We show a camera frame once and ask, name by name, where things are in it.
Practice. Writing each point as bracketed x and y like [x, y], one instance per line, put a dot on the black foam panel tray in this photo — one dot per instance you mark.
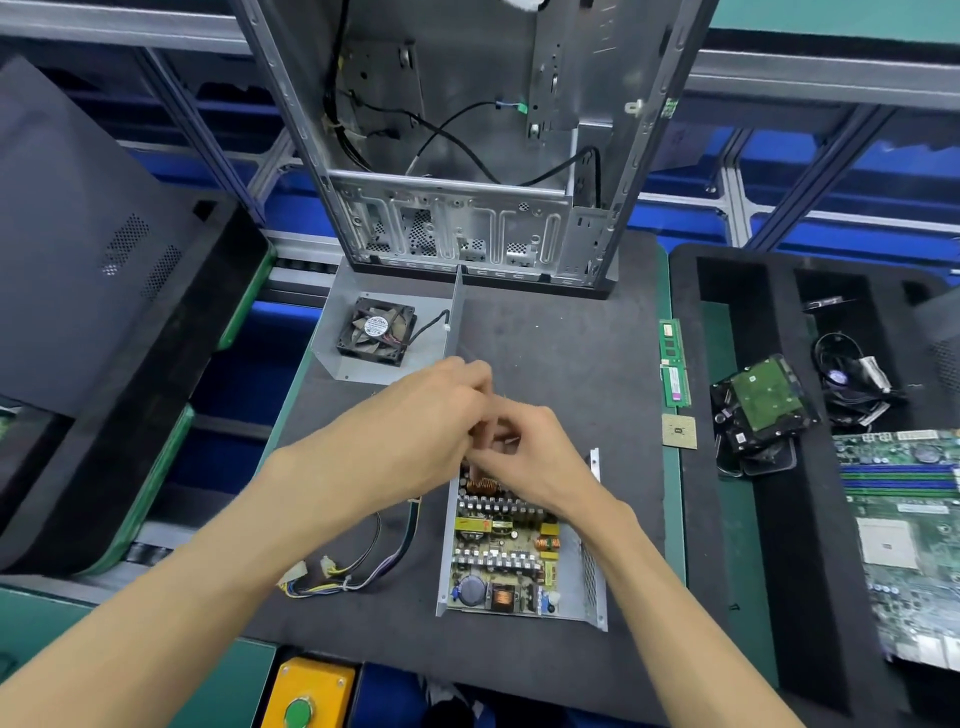
[150, 420]

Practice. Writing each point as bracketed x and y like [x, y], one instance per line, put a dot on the yellow button box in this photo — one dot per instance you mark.
[315, 682]

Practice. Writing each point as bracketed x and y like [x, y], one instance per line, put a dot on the grey metal computer case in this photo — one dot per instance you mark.
[465, 75]

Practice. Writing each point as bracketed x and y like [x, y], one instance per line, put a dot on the green motherboard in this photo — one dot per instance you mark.
[907, 540]

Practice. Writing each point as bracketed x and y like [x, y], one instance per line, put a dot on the person's right forearm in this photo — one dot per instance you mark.
[675, 622]

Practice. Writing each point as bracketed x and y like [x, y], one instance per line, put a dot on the grey metal power supply cover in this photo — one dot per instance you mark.
[345, 375]

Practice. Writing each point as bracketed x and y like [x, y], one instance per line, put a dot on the hard drive with green board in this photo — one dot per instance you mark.
[765, 401]

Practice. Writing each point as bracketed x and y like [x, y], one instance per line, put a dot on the green push button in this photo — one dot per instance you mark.
[298, 714]

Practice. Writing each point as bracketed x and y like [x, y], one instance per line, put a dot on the square processor chip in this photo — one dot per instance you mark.
[679, 432]

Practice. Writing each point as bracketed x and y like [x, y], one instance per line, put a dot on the black foam work mat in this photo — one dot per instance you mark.
[570, 360]

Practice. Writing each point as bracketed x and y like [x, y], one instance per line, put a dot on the person's right hand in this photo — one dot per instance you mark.
[540, 457]

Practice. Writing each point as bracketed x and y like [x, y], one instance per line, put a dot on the green memory stick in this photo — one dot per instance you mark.
[673, 360]

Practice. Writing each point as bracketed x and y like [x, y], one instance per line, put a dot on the black cooling fan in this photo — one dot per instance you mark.
[375, 330]

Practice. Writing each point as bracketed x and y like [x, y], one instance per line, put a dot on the open power supply unit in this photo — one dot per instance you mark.
[517, 570]

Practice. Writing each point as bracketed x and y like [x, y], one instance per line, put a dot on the black foam parts tray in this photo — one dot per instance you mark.
[802, 540]

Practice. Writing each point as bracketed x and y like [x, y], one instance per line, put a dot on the dark grey case side panel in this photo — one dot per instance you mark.
[67, 262]

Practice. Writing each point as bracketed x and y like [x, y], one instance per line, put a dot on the person's left forearm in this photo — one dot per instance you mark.
[172, 607]

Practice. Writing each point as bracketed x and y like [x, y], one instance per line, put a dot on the aluminium conveyor frame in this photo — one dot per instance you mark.
[810, 79]

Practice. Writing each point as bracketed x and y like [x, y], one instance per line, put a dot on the person's left fingers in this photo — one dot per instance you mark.
[469, 390]

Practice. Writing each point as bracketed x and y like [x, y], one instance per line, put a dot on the person's left hand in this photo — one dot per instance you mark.
[390, 435]

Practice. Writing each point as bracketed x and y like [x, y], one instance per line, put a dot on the grey perforated side panel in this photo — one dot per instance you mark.
[941, 345]

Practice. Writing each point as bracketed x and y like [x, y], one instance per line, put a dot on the person's right fingers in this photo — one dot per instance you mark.
[502, 424]

